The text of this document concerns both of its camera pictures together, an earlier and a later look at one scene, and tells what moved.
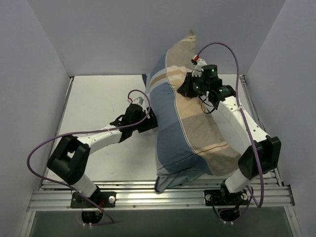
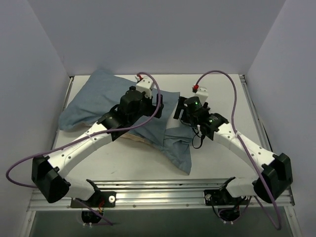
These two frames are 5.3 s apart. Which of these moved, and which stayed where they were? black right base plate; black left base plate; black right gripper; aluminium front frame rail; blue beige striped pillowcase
Moved: blue beige striped pillowcase; black right gripper
Stayed: black left base plate; aluminium front frame rail; black right base plate
